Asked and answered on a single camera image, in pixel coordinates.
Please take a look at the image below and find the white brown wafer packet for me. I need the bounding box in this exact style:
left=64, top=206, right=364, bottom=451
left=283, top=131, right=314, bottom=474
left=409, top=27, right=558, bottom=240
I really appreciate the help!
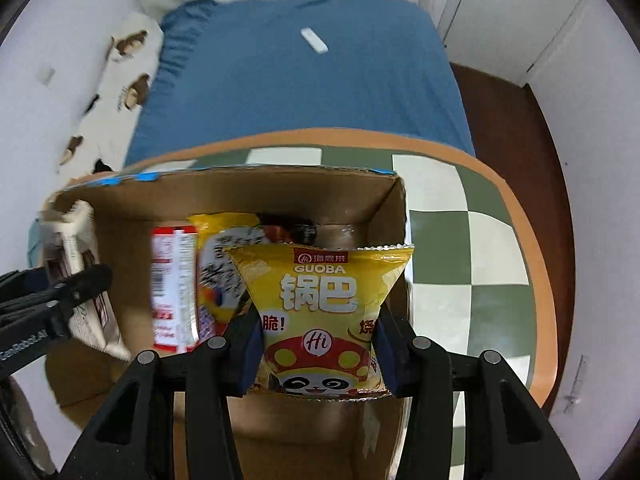
left=40, top=200, right=132, bottom=361

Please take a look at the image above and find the green checkered table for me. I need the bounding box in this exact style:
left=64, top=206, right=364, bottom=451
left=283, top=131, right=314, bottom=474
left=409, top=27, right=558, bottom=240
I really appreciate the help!
left=42, top=129, right=563, bottom=413

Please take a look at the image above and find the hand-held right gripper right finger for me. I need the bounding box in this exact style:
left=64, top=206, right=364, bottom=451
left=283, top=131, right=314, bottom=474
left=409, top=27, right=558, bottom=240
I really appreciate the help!
left=372, top=310, right=581, bottom=480

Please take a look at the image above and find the cardboard box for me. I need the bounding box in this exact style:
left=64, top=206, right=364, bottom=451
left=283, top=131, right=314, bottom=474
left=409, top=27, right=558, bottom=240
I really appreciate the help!
left=42, top=165, right=416, bottom=480

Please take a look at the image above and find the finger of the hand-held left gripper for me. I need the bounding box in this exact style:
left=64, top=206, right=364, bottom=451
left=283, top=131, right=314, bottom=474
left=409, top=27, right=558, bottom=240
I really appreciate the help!
left=30, top=263, right=114, bottom=336
left=0, top=269, right=51, bottom=313

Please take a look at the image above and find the dark red snack packet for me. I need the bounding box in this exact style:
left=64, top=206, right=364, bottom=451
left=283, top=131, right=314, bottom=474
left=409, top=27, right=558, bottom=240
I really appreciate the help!
left=260, top=215, right=319, bottom=246

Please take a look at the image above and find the red white snack packet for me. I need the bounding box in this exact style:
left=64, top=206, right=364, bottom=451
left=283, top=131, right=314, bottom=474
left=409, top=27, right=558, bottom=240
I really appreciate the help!
left=150, top=226, right=202, bottom=353

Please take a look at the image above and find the yellow panda snack packet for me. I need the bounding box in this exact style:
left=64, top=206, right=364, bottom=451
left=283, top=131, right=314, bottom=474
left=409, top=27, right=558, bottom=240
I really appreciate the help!
left=225, top=242, right=416, bottom=400

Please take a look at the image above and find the yellow cheese snack packet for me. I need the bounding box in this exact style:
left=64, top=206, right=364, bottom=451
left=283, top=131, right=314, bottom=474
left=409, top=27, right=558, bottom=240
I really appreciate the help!
left=187, top=212, right=267, bottom=346

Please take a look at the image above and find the white remote control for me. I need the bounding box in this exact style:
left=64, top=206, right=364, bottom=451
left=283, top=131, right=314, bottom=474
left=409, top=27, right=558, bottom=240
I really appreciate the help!
left=301, top=27, right=329, bottom=54

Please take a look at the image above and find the light blue object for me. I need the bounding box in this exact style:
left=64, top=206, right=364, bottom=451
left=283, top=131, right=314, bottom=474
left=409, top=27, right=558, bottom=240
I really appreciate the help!
left=27, top=215, right=49, bottom=267

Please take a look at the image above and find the bear print pillow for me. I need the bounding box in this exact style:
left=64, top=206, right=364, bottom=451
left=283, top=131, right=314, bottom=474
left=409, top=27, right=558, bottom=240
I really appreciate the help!
left=55, top=12, right=166, bottom=177

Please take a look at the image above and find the blue bed sheet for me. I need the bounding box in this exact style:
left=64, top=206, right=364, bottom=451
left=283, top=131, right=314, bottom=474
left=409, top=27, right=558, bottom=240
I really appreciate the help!
left=122, top=0, right=476, bottom=168

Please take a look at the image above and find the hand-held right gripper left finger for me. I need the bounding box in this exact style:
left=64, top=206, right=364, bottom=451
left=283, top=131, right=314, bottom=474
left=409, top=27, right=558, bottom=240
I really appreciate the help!
left=57, top=305, right=266, bottom=480

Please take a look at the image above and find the white wall bracket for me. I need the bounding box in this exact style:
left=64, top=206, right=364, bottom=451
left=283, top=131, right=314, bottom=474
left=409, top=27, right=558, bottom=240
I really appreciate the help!
left=562, top=355, right=589, bottom=414

